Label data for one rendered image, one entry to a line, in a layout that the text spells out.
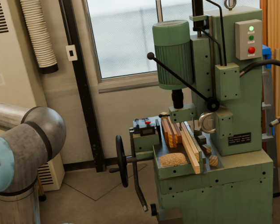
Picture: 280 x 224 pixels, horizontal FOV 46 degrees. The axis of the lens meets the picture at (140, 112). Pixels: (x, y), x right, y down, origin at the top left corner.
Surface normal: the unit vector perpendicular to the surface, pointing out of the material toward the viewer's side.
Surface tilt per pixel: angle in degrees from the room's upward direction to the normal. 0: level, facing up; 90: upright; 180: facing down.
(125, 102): 90
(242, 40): 90
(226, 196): 90
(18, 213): 107
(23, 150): 64
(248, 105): 90
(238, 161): 0
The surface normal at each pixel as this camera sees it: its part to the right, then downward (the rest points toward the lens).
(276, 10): 0.00, 0.33
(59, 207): -0.14, -0.91
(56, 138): 0.87, -0.07
